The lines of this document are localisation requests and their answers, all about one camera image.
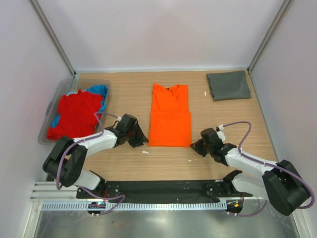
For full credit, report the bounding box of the orange t shirt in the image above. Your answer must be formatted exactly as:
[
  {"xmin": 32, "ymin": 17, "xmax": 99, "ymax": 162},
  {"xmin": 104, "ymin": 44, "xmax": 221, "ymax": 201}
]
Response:
[{"xmin": 148, "ymin": 84, "xmax": 192, "ymax": 147}]

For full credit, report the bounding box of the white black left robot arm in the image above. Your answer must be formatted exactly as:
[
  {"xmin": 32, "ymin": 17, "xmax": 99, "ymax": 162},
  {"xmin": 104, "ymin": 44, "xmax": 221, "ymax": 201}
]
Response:
[{"xmin": 43, "ymin": 114, "xmax": 148, "ymax": 198}]

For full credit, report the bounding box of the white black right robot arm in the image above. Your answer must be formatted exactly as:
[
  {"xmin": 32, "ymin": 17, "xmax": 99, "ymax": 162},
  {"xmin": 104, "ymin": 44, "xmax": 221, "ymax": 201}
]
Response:
[{"xmin": 190, "ymin": 127, "xmax": 315, "ymax": 216}]

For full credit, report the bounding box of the red t shirt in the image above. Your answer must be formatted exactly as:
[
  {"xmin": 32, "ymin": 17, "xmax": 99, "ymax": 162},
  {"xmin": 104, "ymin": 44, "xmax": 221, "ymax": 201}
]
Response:
[{"xmin": 47, "ymin": 90, "xmax": 103, "ymax": 140}]

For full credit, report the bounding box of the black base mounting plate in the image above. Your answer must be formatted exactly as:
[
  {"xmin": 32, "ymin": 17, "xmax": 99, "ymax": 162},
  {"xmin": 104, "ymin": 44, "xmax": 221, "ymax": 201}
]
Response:
[{"xmin": 92, "ymin": 180, "xmax": 247, "ymax": 204}]

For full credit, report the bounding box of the folded grey t shirt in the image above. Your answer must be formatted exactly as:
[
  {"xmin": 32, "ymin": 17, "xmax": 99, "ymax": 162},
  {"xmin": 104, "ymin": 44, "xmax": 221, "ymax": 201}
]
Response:
[{"xmin": 207, "ymin": 71, "xmax": 252, "ymax": 102}]

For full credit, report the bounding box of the clear plastic bin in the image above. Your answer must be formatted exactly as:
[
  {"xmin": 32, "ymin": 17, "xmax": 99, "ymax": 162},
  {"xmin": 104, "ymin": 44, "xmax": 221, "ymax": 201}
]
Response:
[{"xmin": 38, "ymin": 78, "xmax": 111, "ymax": 145}]

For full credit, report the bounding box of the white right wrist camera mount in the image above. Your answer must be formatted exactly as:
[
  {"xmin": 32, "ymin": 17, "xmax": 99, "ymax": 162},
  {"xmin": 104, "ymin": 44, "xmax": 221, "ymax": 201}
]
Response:
[{"xmin": 216, "ymin": 124, "xmax": 226, "ymax": 142}]

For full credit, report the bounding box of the white slotted cable duct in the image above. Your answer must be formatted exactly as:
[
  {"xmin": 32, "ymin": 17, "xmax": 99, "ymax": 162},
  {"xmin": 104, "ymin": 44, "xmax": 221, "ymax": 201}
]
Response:
[{"xmin": 41, "ymin": 200, "xmax": 227, "ymax": 212}]

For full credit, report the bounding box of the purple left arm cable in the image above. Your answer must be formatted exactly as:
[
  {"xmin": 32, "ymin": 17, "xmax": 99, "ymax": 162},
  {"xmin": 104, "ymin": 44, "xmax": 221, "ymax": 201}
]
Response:
[{"xmin": 56, "ymin": 111, "xmax": 126, "ymax": 215}]

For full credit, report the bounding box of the left aluminium frame post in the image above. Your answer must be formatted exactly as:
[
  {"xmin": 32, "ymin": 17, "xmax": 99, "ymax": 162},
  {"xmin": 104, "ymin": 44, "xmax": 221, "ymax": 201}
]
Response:
[{"xmin": 29, "ymin": 0, "xmax": 76, "ymax": 78}]

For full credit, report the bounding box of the aluminium frame post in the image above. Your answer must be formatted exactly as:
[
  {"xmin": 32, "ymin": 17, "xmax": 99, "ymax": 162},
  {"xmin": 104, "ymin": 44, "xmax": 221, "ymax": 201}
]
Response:
[
  {"xmin": 29, "ymin": 0, "xmax": 76, "ymax": 78},
  {"xmin": 248, "ymin": 0, "xmax": 294, "ymax": 74}
]

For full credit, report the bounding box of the right aluminium frame post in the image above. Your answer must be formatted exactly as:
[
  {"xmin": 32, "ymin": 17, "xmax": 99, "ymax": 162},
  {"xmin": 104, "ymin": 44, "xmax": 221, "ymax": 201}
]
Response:
[{"xmin": 248, "ymin": 0, "xmax": 294, "ymax": 74}]

